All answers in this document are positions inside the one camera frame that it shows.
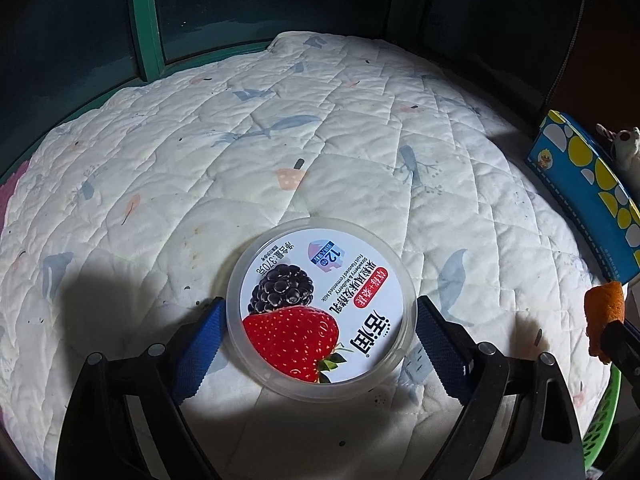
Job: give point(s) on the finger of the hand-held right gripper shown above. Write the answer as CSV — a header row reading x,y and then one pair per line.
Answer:
x,y
625,350

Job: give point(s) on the pink foam floor mat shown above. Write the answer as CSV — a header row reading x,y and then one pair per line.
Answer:
x,y
7,200

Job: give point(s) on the green window frame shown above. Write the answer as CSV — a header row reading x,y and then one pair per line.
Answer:
x,y
147,20

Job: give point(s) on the blue spotted tissue box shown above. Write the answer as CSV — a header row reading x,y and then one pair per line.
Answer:
x,y
575,170

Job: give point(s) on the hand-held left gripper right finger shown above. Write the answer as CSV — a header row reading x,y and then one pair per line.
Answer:
x,y
445,355

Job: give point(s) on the small beige plush toy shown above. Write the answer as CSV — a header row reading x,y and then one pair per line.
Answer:
x,y
627,145

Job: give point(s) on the white quilted mat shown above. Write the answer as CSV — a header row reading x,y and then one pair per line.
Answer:
x,y
200,135

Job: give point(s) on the green plastic basket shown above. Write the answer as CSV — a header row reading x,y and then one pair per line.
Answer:
x,y
607,410

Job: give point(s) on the brown wooden cabinet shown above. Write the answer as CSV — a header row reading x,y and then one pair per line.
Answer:
x,y
615,60

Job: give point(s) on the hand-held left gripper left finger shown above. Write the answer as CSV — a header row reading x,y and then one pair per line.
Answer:
x,y
200,355

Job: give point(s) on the yogurt tub with strawberry lid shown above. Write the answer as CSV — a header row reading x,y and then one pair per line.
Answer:
x,y
310,310

